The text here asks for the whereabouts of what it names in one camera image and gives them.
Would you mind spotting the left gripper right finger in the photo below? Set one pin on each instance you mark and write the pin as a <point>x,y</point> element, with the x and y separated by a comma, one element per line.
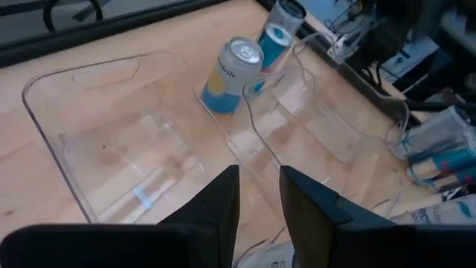
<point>334,238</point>

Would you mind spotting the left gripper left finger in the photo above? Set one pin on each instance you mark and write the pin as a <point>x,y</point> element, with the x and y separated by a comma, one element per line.
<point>186,242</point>

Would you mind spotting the white Celsius can black top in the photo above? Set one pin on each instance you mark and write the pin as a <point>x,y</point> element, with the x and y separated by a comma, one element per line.
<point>431,134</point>
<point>288,15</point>
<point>439,212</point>

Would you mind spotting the slim silver blue energy can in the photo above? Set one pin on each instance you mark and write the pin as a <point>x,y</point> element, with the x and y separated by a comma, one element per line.
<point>273,48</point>
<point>446,162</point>
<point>453,180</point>

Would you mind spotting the blue white Spindrift can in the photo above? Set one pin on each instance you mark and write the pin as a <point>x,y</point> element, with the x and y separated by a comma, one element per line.
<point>230,74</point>

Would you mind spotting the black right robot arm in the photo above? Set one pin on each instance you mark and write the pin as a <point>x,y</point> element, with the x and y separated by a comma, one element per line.
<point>394,22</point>

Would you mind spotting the clear plastic bin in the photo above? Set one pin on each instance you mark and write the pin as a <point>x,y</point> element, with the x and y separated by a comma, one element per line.
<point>327,123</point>
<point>111,123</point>

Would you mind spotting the white SA7 label sign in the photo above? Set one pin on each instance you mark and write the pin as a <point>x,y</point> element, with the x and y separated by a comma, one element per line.
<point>409,56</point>

